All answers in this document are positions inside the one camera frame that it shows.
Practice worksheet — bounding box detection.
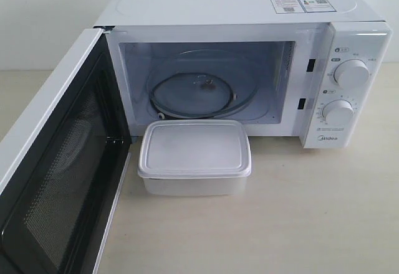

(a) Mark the translucent lidded plastic container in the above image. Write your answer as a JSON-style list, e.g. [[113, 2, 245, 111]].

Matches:
[[138, 120, 252, 196]]

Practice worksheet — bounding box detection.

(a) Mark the white microwave door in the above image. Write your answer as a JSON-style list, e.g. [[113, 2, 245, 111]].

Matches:
[[1, 27, 131, 273]]

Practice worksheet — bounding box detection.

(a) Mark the glass microwave turntable plate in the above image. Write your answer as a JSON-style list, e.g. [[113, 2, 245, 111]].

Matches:
[[147, 49, 258, 119]]

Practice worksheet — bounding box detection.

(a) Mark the white Midea microwave oven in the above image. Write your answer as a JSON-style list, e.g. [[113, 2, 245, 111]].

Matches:
[[95, 0, 392, 148]]

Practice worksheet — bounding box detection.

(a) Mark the white printed instruction sheet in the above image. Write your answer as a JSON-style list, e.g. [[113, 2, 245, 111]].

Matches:
[[271, 0, 336, 14]]

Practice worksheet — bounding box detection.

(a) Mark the lower white timer knob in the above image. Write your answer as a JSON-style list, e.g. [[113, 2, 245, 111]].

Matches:
[[322, 100, 354, 126]]

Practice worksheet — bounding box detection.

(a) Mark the upper white control knob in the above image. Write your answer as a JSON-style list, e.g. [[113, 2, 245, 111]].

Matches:
[[334, 59, 370, 89]]

